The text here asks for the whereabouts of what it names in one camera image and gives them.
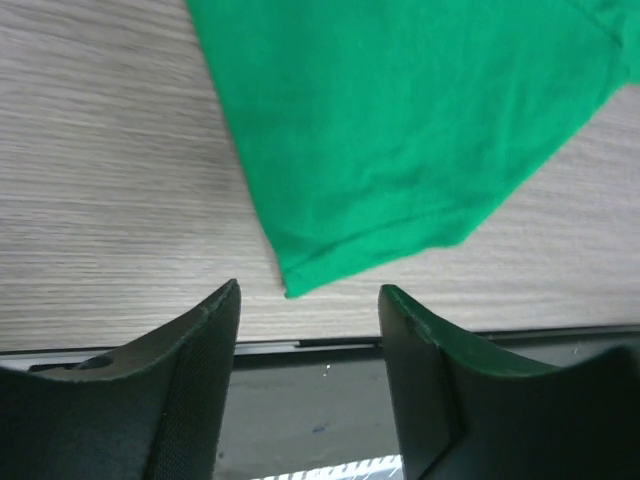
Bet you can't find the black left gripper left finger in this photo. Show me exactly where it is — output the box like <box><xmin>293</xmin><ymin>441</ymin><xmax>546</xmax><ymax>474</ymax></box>
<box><xmin>1</xmin><ymin>280</ymin><xmax>241</xmax><ymax>479</ymax></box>

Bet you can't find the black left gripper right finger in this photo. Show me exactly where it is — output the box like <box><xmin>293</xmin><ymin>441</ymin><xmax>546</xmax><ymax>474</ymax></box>
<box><xmin>378</xmin><ymin>285</ymin><xmax>639</xmax><ymax>479</ymax></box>

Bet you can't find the green t-shirt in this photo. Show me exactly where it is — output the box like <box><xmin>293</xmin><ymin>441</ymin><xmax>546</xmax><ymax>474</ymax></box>
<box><xmin>188</xmin><ymin>1</ymin><xmax>639</xmax><ymax>298</ymax></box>

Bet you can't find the white slotted cable duct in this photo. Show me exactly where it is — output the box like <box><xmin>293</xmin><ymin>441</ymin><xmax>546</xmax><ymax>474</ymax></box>
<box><xmin>260</xmin><ymin>455</ymin><xmax>405</xmax><ymax>480</ymax></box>

